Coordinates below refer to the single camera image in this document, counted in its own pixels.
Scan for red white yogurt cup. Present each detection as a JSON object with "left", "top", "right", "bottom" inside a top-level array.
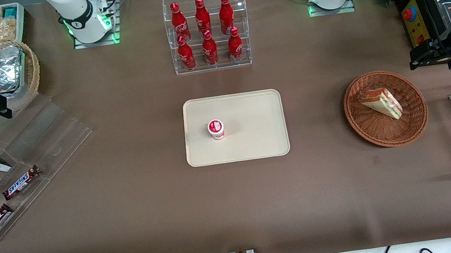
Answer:
[{"left": 207, "top": 118, "right": 227, "bottom": 142}]

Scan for red cola bottle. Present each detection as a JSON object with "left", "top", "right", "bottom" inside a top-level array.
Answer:
[
  {"left": 225, "top": 26, "right": 245, "bottom": 64},
  {"left": 217, "top": 0, "right": 237, "bottom": 36},
  {"left": 200, "top": 29, "right": 220, "bottom": 67},
  {"left": 193, "top": 0, "right": 213, "bottom": 36},
  {"left": 169, "top": 0, "right": 192, "bottom": 44},
  {"left": 175, "top": 33, "right": 197, "bottom": 72}
]

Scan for tan wicker basket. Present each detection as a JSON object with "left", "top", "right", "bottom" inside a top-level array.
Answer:
[{"left": 0, "top": 37, "right": 46, "bottom": 115}]

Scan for aluminium foil containers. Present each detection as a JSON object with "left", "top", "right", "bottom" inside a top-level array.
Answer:
[{"left": 0, "top": 44, "right": 31, "bottom": 95}]

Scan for round brown wicker basket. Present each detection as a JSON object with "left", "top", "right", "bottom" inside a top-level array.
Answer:
[{"left": 339, "top": 64, "right": 433, "bottom": 154}]

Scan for brown table cover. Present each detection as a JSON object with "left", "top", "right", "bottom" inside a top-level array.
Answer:
[{"left": 0, "top": 0, "right": 451, "bottom": 253}]

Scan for triangle sandwich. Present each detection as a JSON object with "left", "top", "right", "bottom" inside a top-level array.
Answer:
[{"left": 357, "top": 83, "right": 405, "bottom": 126}]

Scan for beige plastic tray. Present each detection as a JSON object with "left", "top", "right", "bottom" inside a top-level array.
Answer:
[{"left": 177, "top": 86, "right": 292, "bottom": 170}]

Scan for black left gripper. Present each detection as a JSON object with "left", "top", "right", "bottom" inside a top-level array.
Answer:
[{"left": 404, "top": 24, "right": 451, "bottom": 71}]

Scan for clear acrylic stepped display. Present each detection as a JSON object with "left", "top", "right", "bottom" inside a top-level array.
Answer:
[{"left": 0, "top": 88, "right": 109, "bottom": 248}]

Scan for clear acrylic bottle rack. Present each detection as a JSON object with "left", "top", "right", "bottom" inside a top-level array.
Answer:
[{"left": 161, "top": 0, "right": 256, "bottom": 77}]

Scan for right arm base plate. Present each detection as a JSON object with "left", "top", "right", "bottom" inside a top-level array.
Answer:
[{"left": 67, "top": 0, "right": 126, "bottom": 50}]

